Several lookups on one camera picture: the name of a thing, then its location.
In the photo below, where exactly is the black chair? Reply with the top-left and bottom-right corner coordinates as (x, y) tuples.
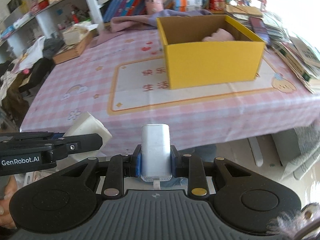
(17, 57), (54, 93)

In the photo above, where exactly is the white bookshelf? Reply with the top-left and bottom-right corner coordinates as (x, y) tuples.
(0, 0), (265, 63)

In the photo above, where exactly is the black smartphone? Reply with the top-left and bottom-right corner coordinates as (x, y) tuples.
(249, 17), (271, 46)

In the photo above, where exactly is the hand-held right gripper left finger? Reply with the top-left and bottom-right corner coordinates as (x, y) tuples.
(60, 144), (144, 200)

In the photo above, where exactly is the pink and purple blanket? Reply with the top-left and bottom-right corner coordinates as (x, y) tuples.
(110, 9), (213, 33)

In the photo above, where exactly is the pile of books and papers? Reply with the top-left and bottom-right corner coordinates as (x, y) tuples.
(260, 10), (320, 94)

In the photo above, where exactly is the grey patterned blanket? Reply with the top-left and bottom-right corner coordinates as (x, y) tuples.
(282, 122), (320, 180)

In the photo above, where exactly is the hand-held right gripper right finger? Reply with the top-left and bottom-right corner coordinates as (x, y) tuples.
(170, 144), (253, 200)

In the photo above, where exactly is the row of colourful books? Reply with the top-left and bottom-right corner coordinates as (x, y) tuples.
(102, 0), (215, 23)

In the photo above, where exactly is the white box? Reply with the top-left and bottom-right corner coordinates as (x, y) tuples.
(271, 131), (298, 167)

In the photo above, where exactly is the white tall power adapter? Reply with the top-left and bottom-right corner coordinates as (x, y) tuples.
(140, 124), (173, 190)

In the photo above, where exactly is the white printed shirt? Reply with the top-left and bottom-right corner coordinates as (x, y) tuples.
(15, 37), (47, 72)

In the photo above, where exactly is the stack of kraft envelopes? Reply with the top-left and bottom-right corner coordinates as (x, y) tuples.
(225, 4), (264, 18)

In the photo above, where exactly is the person's left hand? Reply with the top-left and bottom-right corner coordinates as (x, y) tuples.
(0, 176), (18, 230)

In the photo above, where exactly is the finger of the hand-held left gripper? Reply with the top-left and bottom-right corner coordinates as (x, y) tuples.
(45, 133), (103, 161)
(0, 131), (65, 143)

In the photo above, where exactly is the pink checkered tablecloth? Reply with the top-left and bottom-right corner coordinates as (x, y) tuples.
(19, 15), (320, 155)

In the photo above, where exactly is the white table leg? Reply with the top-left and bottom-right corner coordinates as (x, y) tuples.
(247, 137), (264, 167)

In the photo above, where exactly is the pink plush pig toy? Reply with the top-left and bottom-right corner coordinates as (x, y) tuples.
(202, 28), (235, 42)

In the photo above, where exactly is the dark grey cloth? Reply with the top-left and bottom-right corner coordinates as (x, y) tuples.
(42, 38), (65, 59)

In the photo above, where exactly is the wooden tray with tissues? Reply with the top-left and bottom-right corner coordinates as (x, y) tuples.
(52, 30), (97, 65)

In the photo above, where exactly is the cream tissue box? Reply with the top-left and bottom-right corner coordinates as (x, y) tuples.
(62, 22), (99, 45)

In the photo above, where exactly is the cream rectangular power adapter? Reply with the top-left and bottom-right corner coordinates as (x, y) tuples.
(64, 112), (112, 162)

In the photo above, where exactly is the yellow cardboard box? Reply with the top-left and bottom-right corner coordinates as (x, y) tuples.
(156, 14), (266, 90)

